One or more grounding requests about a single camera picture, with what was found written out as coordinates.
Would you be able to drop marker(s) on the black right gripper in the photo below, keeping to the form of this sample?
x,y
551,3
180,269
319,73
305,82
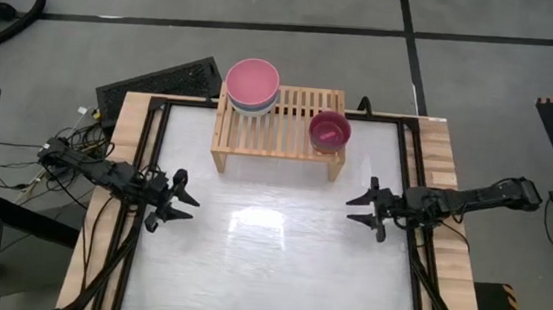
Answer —
x,y
388,205

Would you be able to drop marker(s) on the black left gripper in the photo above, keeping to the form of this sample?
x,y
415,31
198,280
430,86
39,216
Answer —
x,y
160,192

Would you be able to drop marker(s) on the small pink plastic bowl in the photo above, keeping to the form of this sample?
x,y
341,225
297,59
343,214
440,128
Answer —
x,y
329,132

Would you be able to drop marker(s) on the large blue-grey bowl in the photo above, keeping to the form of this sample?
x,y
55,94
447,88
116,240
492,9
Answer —
x,y
253,107

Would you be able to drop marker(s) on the large pink bowl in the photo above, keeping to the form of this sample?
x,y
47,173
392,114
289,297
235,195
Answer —
x,y
253,80

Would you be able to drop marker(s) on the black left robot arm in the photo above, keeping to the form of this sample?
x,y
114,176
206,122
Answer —
x,y
104,172

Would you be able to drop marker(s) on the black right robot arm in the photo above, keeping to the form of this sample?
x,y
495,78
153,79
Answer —
x,y
478,198

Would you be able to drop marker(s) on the wooden slatted shelf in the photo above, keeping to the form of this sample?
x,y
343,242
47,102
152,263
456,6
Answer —
x,y
278,140

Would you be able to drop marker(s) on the black clamp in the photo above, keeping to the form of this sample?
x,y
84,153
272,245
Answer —
x,y
365,105

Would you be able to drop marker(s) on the black metal table frame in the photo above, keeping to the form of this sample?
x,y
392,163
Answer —
x,y
186,102

